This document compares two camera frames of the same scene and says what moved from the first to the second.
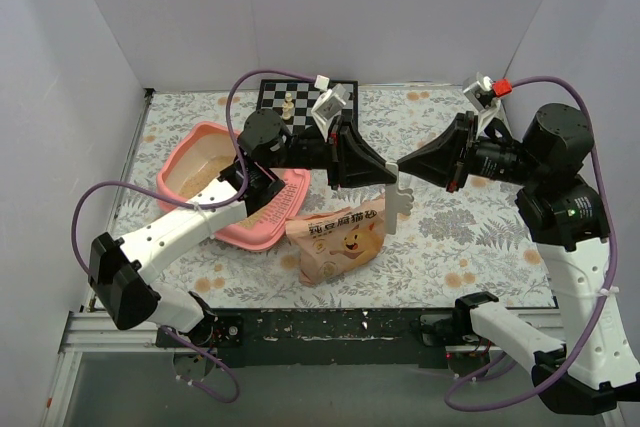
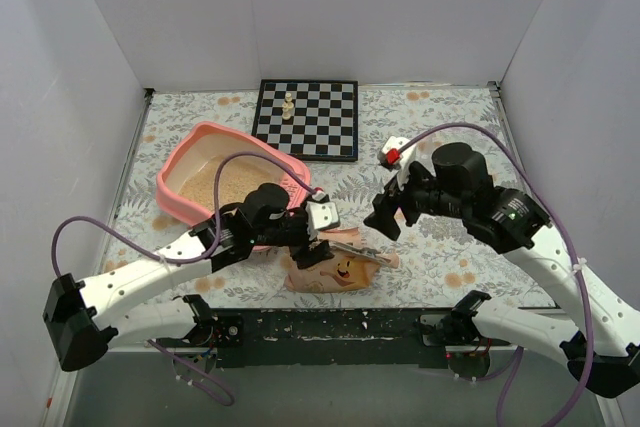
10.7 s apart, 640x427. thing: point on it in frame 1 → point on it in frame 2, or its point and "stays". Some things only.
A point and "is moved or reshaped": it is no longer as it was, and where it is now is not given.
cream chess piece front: x=288 y=111 stays
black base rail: x=328 y=337 stays
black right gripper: x=463 y=151 → x=400 y=203
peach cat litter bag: x=329 y=242 is moved or reshaped
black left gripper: x=334 y=156 → x=304 y=238
